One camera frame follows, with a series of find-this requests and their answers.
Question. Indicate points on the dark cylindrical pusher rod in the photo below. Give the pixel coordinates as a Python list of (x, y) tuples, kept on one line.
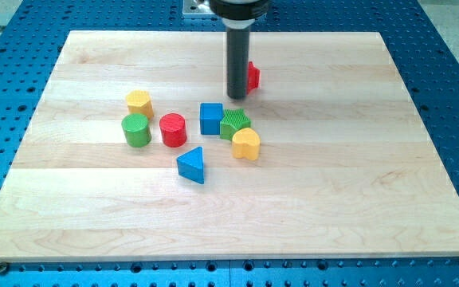
[(237, 56)]

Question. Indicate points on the red star block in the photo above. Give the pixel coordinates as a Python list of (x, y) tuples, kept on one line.
[(254, 74)]

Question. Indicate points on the green star block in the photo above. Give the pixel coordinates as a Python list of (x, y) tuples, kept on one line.
[(232, 121)]

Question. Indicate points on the yellow heart block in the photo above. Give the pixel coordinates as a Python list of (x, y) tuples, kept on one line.
[(246, 143)]

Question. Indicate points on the metal mounting plate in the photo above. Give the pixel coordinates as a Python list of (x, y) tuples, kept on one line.
[(196, 8)]

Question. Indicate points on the blue cube block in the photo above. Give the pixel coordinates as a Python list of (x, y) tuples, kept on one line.
[(210, 116)]

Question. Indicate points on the red cylinder block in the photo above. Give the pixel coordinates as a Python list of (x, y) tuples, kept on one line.
[(173, 129)]

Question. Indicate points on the yellow hexagon block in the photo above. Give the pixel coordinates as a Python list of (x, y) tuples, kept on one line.
[(139, 101)]

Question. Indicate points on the green cylinder block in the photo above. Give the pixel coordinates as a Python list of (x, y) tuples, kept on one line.
[(136, 130)]

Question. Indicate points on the blue triangle block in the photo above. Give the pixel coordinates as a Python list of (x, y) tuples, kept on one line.
[(191, 165)]

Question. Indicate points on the light wooden board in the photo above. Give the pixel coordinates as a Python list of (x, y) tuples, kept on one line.
[(346, 169)]

